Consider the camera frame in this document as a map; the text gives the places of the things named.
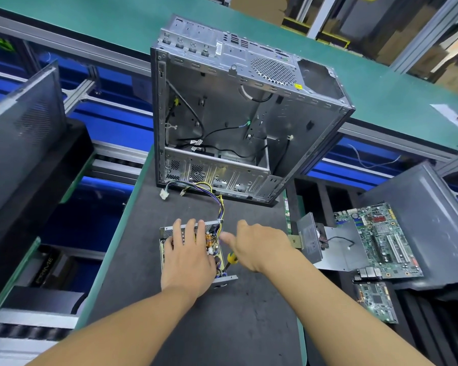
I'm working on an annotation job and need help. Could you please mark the person's left hand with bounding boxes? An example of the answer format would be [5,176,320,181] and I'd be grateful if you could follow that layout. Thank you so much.
[160,219,219,301]

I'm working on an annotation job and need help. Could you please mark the person's right hand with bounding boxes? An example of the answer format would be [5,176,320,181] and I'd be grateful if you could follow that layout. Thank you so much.
[219,220,303,275]

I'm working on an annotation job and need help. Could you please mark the metal power supply unit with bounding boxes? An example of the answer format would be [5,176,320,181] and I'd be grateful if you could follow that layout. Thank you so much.
[159,220,239,289]

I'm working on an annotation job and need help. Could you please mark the yellow black handled screwdriver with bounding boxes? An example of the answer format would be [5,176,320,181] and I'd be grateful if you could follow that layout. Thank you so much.
[221,252,240,272]

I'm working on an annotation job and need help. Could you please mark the person's right forearm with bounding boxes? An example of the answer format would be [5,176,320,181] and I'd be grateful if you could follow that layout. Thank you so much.
[263,249,436,366]

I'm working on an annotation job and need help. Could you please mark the person's left forearm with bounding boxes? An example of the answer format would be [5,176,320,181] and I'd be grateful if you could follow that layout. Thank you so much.
[26,284,200,366]

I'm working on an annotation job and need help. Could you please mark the grey heat sink with fan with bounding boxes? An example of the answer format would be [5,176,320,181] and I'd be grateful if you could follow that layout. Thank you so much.
[296,212,332,266]

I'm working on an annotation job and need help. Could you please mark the open grey computer case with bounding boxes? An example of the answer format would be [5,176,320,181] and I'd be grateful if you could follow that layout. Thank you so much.
[150,14,356,208]

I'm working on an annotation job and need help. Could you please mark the grey metal plate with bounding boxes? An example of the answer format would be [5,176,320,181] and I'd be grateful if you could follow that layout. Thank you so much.
[312,224,371,272]

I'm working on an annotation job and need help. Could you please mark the black computer case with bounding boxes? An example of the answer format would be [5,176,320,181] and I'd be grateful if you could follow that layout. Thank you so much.
[0,118,97,321]

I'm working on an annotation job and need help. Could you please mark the large green motherboard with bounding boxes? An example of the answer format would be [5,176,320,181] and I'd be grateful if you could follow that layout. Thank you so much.
[334,203,424,281]

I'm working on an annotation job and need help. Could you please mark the small green circuit board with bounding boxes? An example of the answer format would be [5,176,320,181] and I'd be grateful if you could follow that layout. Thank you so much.
[353,281,399,325]

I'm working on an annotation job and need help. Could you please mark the metal roller conveyor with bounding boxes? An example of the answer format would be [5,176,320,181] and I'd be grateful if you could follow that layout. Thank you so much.
[0,308,81,366]

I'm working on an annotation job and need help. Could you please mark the black perforated side panel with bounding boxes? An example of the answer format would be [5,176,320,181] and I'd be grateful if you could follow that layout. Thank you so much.
[0,60,68,226]

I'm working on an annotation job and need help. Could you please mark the grey case side panel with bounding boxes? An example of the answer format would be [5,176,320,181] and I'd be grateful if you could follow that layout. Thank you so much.
[358,161,458,291]

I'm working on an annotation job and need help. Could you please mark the green conveyor belt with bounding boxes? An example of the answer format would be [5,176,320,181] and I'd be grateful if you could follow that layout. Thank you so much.
[0,0,458,154]

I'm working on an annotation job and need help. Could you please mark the white paper sheet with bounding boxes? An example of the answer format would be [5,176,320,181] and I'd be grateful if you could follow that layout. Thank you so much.
[429,103,458,136]

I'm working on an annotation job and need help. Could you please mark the stack of cardboard boxes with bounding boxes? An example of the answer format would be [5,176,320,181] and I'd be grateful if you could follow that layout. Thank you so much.
[229,0,458,97]

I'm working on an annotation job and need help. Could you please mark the multicoloured power supply cable bundle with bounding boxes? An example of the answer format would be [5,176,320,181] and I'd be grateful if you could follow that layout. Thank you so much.
[160,181,226,230]

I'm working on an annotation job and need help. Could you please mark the thin white cable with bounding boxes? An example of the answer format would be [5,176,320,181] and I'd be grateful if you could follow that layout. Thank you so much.
[347,144,402,169]

